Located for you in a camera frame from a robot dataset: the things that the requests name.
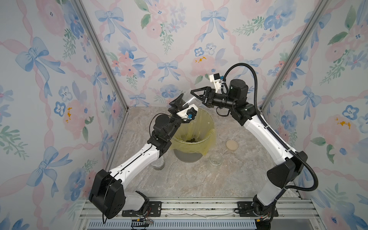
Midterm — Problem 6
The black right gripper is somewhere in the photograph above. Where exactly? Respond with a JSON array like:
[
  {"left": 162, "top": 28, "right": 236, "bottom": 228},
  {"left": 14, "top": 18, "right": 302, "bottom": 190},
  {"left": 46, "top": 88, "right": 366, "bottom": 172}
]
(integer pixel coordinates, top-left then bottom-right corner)
[{"left": 193, "top": 87, "right": 237, "bottom": 111}]

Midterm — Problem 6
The beige round jar lid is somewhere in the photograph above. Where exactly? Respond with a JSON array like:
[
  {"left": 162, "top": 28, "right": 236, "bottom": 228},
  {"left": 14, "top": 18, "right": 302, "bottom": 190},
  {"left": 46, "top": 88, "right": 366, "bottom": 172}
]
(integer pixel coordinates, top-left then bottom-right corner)
[{"left": 226, "top": 140, "right": 239, "bottom": 151}]

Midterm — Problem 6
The glass jar with tea leaves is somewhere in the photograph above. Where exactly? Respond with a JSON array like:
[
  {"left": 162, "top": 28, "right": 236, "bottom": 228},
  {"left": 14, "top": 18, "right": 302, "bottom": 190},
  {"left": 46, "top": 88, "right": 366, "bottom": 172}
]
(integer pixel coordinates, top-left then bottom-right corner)
[{"left": 209, "top": 153, "right": 223, "bottom": 167}]

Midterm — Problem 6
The translucent plastic container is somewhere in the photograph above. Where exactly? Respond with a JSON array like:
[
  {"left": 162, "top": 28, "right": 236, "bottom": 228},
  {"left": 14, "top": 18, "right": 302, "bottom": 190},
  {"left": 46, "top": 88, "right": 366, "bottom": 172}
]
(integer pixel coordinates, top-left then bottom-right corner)
[{"left": 182, "top": 91, "right": 202, "bottom": 109}]

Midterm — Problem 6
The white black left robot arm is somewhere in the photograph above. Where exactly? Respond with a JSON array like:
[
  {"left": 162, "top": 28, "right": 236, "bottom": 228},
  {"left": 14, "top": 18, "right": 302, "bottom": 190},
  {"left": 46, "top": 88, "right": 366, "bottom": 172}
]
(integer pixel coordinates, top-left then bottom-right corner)
[{"left": 89, "top": 93, "right": 198, "bottom": 220}]

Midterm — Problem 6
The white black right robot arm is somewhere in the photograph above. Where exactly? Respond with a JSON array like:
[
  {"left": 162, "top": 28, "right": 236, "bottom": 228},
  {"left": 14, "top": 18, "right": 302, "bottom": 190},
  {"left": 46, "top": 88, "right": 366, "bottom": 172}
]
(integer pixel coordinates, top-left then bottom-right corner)
[{"left": 190, "top": 79, "right": 307, "bottom": 218}]

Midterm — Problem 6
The yellow plastic bin liner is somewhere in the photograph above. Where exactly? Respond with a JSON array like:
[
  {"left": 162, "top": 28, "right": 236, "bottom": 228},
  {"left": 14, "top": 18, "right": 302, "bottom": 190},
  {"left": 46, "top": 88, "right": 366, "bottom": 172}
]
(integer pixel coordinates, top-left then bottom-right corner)
[{"left": 170, "top": 108, "right": 217, "bottom": 156}]

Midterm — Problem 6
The grey mesh trash bin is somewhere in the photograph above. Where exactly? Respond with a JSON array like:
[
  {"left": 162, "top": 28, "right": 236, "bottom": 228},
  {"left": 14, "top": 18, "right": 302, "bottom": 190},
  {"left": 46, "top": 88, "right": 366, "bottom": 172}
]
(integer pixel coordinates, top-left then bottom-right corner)
[{"left": 173, "top": 142, "right": 203, "bottom": 163}]

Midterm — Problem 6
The small jar with grey lid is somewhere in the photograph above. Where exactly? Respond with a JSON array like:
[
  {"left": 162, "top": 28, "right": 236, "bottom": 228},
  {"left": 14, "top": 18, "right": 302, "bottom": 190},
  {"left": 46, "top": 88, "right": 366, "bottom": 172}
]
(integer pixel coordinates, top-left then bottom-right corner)
[{"left": 150, "top": 156, "right": 165, "bottom": 171}]

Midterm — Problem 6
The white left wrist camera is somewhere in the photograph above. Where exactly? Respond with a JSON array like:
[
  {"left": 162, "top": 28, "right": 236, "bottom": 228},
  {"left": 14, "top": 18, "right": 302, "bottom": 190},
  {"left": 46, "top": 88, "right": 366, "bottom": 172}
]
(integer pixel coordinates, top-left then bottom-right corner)
[{"left": 176, "top": 104, "right": 198, "bottom": 120}]

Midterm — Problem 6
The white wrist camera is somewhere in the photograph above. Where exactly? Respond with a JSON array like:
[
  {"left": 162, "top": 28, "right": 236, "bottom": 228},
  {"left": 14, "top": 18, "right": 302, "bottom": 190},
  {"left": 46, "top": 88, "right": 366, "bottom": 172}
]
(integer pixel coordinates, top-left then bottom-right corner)
[
  {"left": 176, "top": 104, "right": 198, "bottom": 120},
  {"left": 209, "top": 73, "right": 229, "bottom": 94}
]

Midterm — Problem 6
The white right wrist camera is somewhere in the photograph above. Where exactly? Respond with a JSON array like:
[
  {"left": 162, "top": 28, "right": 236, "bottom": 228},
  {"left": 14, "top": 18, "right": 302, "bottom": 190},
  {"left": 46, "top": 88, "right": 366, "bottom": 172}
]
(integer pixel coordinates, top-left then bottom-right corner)
[{"left": 209, "top": 73, "right": 229, "bottom": 94}]

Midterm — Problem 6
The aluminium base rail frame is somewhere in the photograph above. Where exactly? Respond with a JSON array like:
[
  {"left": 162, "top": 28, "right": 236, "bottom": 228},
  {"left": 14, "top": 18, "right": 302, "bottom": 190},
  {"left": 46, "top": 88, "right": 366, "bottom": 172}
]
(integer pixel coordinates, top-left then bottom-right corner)
[{"left": 75, "top": 197, "right": 326, "bottom": 230}]

